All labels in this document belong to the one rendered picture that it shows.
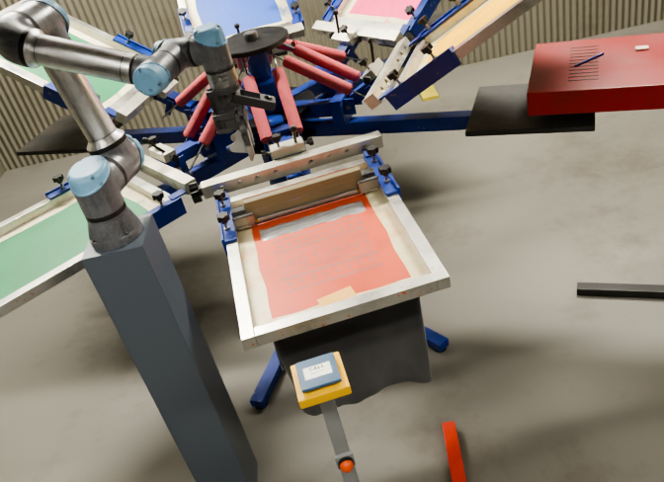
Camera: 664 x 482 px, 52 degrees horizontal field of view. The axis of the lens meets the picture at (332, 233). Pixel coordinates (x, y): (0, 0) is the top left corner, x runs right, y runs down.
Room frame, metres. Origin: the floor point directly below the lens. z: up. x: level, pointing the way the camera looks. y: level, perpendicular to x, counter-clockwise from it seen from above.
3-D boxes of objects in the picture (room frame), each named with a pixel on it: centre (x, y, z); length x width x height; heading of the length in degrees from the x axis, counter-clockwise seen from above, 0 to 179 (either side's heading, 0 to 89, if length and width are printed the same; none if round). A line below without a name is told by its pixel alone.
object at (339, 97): (2.85, 0.13, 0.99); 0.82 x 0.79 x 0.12; 5
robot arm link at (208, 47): (1.69, 0.18, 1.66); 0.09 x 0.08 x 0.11; 69
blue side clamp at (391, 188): (2.05, -0.22, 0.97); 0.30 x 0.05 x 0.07; 5
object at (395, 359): (1.50, 0.02, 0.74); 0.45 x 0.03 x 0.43; 95
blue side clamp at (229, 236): (2.01, 0.34, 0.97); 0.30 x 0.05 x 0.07; 5
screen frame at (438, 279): (1.79, 0.04, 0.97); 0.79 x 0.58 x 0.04; 5
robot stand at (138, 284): (1.72, 0.60, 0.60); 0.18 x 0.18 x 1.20; 87
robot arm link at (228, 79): (1.69, 0.17, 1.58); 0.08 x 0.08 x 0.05
